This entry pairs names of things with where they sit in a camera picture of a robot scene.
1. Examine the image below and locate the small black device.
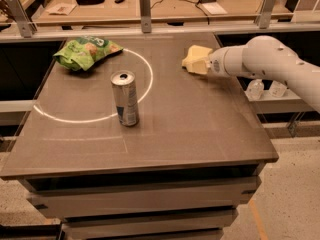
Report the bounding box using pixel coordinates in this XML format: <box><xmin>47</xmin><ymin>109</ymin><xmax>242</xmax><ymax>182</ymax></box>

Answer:
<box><xmin>114</xmin><ymin>0</ymin><xmax>125</xmax><ymax>4</ymax></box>

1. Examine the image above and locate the clear plastic bottle right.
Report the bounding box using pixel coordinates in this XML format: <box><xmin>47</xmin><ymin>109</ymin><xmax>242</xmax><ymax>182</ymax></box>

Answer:
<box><xmin>269</xmin><ymin>81</ymin><xmax>287</xmax><ymax>98</ymax></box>

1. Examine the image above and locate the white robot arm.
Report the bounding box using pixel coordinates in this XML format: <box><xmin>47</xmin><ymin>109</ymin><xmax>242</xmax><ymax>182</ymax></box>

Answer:
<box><xmin>182</xmin><ymin>36</ymin><xmax>320</xmax><ymax>112</ymax></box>

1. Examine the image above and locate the grey drawer cabinet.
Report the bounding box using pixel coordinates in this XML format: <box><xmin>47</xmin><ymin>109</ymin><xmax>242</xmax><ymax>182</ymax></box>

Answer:
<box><xmin>23</xmin><ymin>164</ymin><xmax>261</xmax><ymax>240</ymax></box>

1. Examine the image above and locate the white paper sheet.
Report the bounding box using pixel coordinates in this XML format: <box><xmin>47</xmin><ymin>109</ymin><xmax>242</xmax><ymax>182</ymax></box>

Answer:
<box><xmin>203</xmin><ymin>2</ymin><xmax>227</xmax><ymax>15</ymax></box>

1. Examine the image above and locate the yellow sponge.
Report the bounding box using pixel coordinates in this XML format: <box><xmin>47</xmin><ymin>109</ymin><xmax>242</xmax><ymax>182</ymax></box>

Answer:
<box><xmin>182</xmin><ymin>58</ymin><xmax>201</xmax><ymax>73</ymax></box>

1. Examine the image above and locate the clear plastic bottle left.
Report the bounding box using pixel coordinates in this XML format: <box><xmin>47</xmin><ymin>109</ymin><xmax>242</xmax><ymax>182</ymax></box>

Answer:
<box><xmin>246</xmin><ymin>79</ymin><xmax>264</xmax><ymax>100</ymax></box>

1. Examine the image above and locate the green rice chip bag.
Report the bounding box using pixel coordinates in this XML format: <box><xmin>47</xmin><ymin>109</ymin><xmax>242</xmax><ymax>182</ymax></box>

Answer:
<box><xmin>53</xmin><ymin>36</ymin><xmax>123</xmax><ymax>71</ymax></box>

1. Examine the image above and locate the grey metal bracket middle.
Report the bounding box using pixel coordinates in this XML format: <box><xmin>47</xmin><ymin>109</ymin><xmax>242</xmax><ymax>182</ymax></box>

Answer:
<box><xmin>139</xmin><ymin>0</ymin><xmax>152</xmax><ymax>33</ymax></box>

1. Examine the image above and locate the grey metal bracket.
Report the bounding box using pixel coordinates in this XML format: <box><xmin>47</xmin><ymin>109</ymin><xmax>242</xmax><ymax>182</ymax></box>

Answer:
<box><xmin>255</xmin><ymin>0</ymin><xmax>276</xmax><ymax>29</ymax></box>
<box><xmin>139</xmin><ymin>0</ymin><xmax>152</xmax><ymax>33</ymax></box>
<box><xmin>1</xmin><ymin>0</ymin><xmax>37</xmax><ymax>38</ymax></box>

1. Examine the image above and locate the dark object on desk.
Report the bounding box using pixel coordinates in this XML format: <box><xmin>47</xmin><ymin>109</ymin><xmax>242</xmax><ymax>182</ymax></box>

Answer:
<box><xmin>76</xmin><ymin>0</ymin><xmax>105</xmax><ymax>6</ymax></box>

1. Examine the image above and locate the clear plastic bottle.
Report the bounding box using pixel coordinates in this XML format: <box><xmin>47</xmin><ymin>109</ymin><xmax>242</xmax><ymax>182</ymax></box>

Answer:
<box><xmin>246</xmin><ymin>79</ymin><xmax>264</xmax><ymax>100</ymax></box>
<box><xmin>269</xmin><ymin>81</ymin><xmax>287</xmax><ymax>98</ymax></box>

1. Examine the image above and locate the grey metal bracket right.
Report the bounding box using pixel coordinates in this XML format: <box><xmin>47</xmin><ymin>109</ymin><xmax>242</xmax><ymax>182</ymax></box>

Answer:
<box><xmin>255</xmin><ymin>0</ymin><xmax>276</xmax><ymax>29</ymax></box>

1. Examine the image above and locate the silver blue drink can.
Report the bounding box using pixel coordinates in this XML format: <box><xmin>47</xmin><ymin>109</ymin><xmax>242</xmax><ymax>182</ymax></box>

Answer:
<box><xmin>110</xmin><ymin>70</ymin><xmax>139</xmax><ymax>127</ymax></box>

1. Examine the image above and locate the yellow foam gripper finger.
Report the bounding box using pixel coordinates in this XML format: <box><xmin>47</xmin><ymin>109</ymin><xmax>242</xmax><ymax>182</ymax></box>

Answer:
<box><xmin>186</xmin><ymin>61</ymin><xmax>209</xmax><ymax>75</ymax></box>
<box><xmin>186</xmin><ymin>45</ymin><xmax>213</xmax><ymax>61</ymax></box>

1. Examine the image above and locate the grey metal bracket left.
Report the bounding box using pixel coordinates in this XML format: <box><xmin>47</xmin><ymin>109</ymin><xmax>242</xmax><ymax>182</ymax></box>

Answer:
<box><xmin>1</xmin><ymin>0</ymin><xmax>37</xmax><ymax>38</ymax></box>

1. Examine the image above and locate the brown paper packet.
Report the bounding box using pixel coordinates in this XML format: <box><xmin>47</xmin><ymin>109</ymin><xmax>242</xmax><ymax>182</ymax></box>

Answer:
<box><xmin>47</xmin><ymin>3</ymin><xmax>76</xmax><ymax>15</ymax></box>

